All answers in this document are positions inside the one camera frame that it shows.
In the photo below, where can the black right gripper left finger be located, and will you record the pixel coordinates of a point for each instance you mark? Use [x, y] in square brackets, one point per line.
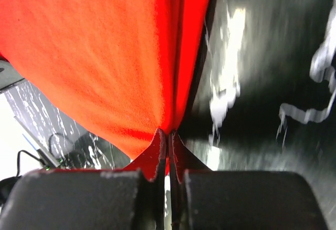
[152, 163]

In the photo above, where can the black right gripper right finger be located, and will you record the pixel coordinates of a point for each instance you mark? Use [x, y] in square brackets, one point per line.
[181, 159]

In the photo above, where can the red t shirt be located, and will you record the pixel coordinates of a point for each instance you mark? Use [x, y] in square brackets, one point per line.
[120, 68]

